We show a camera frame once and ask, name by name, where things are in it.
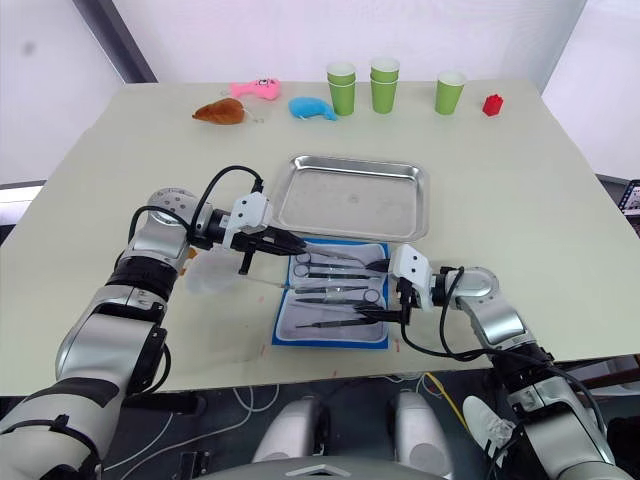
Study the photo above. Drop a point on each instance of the blue surgical instrument pack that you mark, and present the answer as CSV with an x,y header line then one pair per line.
x,y
330,337

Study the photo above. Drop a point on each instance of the dark grey diagonal beam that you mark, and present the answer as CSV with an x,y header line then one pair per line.
x,y
120,40

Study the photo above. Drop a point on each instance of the black white patterned board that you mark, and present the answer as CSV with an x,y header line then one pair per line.
x,y
631,197

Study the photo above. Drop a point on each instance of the grey rounded robot leg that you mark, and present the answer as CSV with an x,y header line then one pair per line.
x,y
292,430
422,430

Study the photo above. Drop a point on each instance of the red toy block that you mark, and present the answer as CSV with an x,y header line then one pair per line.
x,y
493,106

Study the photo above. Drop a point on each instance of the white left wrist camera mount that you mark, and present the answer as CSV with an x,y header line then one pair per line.
x,y
252,210

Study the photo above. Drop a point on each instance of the long silver forceps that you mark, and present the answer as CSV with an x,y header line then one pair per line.
x,y
335,254

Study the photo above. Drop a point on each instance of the pink plush fish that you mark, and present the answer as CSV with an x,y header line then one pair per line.
x,y
257,89

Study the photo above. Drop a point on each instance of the blue plush toy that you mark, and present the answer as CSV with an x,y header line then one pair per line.
x,y
310,107

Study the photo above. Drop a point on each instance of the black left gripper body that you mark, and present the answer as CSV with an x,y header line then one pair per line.
x,y
245,242

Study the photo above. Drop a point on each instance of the dark straight tweezers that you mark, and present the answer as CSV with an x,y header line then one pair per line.
x,y
315,289

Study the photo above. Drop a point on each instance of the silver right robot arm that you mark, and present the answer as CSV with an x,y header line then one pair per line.
x,y
500,320

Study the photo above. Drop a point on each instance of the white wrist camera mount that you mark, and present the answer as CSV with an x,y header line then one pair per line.
x,y
252,210
412,265

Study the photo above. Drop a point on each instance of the brown plush toy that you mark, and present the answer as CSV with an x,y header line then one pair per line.
x,y
220,112

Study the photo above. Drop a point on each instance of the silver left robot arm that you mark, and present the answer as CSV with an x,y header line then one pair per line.
x,y
115,330

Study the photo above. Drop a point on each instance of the white shoe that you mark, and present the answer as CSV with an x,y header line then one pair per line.
x,y
482,425

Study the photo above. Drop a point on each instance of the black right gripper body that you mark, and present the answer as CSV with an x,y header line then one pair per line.
x,y
406,295

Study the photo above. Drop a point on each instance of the metal tray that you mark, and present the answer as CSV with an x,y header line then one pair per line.
x,y
350,200

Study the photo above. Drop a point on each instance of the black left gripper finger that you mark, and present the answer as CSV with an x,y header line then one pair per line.
x,y
277,249
282,236

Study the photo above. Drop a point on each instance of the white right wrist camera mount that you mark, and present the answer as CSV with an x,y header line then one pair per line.
x,y
412,265

